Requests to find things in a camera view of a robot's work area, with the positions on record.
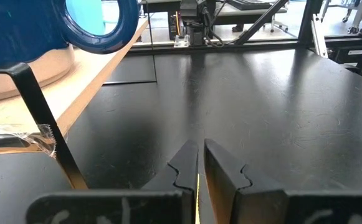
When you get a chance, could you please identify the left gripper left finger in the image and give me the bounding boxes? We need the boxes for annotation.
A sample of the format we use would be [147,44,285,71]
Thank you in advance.
[26,139,199,224]

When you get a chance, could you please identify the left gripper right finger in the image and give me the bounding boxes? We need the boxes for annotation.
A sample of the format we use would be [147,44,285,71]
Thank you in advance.
[204,138,362,224]

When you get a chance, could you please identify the dark blue ceramic mug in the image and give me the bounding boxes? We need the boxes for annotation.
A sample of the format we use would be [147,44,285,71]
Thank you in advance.
[0,0,141,104]

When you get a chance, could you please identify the wooden shelf with black legs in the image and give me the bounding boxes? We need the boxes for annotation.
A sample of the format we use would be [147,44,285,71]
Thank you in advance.
[0,0,157,190]

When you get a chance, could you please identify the clear plastic wrap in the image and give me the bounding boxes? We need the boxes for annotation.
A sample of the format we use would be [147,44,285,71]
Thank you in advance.
[0,123,57,159]

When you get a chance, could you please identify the black box with label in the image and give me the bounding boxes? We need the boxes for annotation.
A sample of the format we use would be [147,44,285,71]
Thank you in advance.
[328,44,362,76]

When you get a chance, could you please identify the office chair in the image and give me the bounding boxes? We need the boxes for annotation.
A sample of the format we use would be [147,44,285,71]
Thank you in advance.
[269,14,290,34]

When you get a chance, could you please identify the grey desk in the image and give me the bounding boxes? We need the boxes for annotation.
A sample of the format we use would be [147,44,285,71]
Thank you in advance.
[213,1,289,26]

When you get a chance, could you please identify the black keyboard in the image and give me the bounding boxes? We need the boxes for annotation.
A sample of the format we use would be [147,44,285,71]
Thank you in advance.
[227,0,272,11]

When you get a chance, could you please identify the silver metal bracket bar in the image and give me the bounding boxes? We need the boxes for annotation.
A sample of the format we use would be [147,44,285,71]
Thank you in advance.
[310,14,329,59]

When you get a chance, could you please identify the clear acrylic bracket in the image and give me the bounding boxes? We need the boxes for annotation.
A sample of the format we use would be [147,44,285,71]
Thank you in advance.
[173,34,190,49]

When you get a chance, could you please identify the black table frame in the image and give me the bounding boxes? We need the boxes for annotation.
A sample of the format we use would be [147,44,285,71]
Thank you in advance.
[127,0,362,57]

